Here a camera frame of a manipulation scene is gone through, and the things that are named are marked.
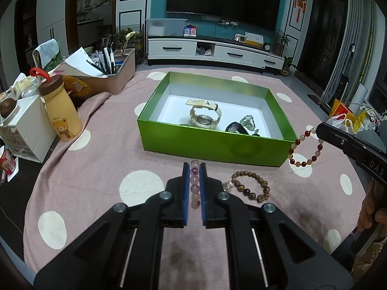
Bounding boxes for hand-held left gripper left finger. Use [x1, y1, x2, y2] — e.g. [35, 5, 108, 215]
[33, 162, 191, 290]

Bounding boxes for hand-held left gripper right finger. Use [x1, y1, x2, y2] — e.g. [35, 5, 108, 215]
[200, 162, 354, 290]

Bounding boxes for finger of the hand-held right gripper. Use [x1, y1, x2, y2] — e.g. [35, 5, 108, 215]
[316, 122, 367, 161]

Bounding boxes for pink bead bracelet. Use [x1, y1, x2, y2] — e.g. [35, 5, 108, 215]
[189, 159, 202, 210]

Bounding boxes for red bead bracelet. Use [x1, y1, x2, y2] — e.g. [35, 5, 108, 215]
[288, 127, 325, 167]

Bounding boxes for green cardboard box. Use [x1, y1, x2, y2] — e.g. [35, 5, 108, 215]
[137, 71, 298, 167]

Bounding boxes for cream plastic watch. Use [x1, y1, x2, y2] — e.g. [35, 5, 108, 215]
[185, 99, 223, 129]

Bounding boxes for dark watch with brown strap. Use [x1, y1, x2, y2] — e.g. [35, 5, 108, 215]
[225, 122, 260, 136]

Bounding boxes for person's right hand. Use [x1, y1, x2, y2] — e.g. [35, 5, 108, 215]
[357, 180, 387, 239]

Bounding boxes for white printed plastic bag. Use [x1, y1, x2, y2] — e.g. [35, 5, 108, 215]
[325, 113, 363, 133]

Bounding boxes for yellow red box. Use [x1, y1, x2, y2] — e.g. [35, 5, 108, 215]
[329, 99, 353, 118]

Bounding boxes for small floor potted plant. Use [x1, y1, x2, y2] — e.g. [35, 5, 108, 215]
[280, 56, 298, 77]

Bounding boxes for pink polka dot tablecloth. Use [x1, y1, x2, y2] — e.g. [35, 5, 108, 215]
[23, 67, 368, 274]

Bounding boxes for potted plant in brown pot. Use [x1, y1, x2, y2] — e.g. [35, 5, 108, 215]
[274, 29, 292, 56]

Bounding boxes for white yellow box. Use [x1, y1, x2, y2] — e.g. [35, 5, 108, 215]
[244, 32, 264, 47]

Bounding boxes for beige desk organizer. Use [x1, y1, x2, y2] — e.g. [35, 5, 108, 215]
[56, 48, 136, 95]

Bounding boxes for white television cabinet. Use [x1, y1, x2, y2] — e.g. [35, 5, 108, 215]
[147, 36, 285, 74]

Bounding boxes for yellow bear bottle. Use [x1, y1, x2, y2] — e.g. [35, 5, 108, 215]
[30, 67, 83, 142]

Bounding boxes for yellow snack packet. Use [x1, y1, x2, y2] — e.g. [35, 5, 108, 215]
[62, 75, 96, 99]

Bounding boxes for clear plastic storage bin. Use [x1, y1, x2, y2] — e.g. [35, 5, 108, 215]
[145, 18, 188, 38]

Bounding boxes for white paper sheets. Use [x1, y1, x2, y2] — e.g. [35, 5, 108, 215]
[64, 47, 105, 77]

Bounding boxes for bushy potted plant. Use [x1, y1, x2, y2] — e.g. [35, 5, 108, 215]
[116, 28, 142, 50]

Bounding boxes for white storage box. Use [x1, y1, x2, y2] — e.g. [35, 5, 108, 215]
[0, 95, 56, 164]

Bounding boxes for white towel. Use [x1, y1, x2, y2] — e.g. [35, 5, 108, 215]
[33, 39, 61, 68]

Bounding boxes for brown wooden bead bracelet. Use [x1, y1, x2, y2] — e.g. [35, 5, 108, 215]
[223, 171, 271, 203]

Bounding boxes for red wall ornament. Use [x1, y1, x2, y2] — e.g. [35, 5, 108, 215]
[294, 0, 307, 23]

